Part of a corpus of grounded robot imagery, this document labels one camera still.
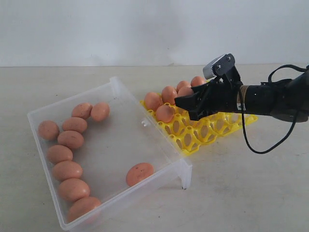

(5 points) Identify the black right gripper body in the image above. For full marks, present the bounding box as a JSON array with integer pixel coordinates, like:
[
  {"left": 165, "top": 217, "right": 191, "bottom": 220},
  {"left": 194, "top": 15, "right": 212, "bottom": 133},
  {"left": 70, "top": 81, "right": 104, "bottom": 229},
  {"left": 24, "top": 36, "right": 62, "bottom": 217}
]
[{"left": 202, "top": 66, "right": 244, "bottom": 115}]

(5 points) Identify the brown egg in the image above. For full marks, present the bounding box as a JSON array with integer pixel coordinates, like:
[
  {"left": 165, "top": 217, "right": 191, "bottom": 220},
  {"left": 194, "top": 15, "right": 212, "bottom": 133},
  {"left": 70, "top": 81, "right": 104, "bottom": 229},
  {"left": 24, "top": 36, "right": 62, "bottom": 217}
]
[
  {"left": 71, "top": 102, "right": 93, "bottom": 120},
  {"left": 57, "top": 178, "right": 90, "bottom": 202},
  {"left": 144, "top": 92, "right": 163, "bottom": 111},
  {"left": 38, "top": 120, "right": 59, "bottom": 141},
  {"left": 190, "top": 76, "right": 206, "bottom": 87},
  {"left": 161, "top": 86, "right": 178, "bottom": 105},
  {"left": 90, "top": 102, "right": 110, "bottom": 122},
  {"left": 178, "top": 86, "right": 194, "bottom": 97},
  {"left": 176, "top": 80, "right": 191, "bottom": 92},
  {"left": 155, "top": 105, "right": 174, "bottom": 123},
  {"left": 67, "top": 196, "right": 101, "bottom": 223},
  {"left": 52, "top": 160, "right": 83, "bottom": 181},
  {"left": 46, "top": 145, "right": 73, "bottom": 164}
]

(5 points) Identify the brown egg third row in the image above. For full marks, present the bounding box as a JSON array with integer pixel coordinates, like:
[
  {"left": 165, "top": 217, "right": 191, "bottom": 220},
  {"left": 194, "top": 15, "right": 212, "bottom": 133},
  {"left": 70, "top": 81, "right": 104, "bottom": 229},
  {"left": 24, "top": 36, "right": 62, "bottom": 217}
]
[{"left": 57, "top": 130, "right": 84, "bottom": 149}]

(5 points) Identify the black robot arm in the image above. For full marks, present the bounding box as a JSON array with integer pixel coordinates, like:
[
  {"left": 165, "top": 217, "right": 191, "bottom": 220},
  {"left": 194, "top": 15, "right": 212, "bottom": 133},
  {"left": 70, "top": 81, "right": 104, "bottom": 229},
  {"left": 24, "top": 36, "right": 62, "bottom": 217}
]
[{"left": 175, "top": 65, "right": 309, "bottom": 123}]

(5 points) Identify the yellow plastic egg tray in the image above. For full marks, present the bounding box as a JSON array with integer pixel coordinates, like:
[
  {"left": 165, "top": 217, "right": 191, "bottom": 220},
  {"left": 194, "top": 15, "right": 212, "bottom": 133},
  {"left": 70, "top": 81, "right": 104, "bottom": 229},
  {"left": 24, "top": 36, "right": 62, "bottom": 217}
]
[{"left": 140, "top": 93, "right": 258, "bottom": 155}]

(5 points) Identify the brown egg lone right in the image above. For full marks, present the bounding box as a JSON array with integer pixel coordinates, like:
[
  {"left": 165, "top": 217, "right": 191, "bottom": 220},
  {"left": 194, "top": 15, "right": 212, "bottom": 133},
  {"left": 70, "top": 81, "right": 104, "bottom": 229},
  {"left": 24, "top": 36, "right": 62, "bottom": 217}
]
[{"left": 126, "top": 162, "right": 154, "bottom": 187}]

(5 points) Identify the clear plastic box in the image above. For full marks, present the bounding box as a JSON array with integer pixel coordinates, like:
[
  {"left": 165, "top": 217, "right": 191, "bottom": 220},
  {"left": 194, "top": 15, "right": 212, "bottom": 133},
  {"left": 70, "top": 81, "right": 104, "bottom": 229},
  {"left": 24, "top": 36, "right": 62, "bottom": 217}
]
[{"left": 28, "top": 77, "right": 192, "bottom": 232}]

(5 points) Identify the brown egg top back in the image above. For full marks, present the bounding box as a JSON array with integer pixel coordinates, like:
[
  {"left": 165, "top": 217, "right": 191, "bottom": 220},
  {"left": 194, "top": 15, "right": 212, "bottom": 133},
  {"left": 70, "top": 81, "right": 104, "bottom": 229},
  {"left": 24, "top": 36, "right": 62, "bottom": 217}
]
[{"left": 71, "top": 102, "right": 93, "bottom": 120}]

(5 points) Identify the brown egg second row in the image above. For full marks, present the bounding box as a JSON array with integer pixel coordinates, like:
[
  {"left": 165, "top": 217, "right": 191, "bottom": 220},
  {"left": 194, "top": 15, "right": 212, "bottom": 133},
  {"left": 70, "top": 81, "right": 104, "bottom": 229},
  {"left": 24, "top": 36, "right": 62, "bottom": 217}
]
[{"left": 62, "top": 117, "right": 88, "bottom": 133}]

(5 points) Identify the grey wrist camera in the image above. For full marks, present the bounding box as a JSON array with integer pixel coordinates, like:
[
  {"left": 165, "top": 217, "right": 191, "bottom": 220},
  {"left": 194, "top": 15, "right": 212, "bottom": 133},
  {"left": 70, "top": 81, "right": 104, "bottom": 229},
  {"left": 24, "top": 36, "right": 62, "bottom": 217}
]
[{"left": 202, "top": 53, "right": 235, "bottom": 80}]

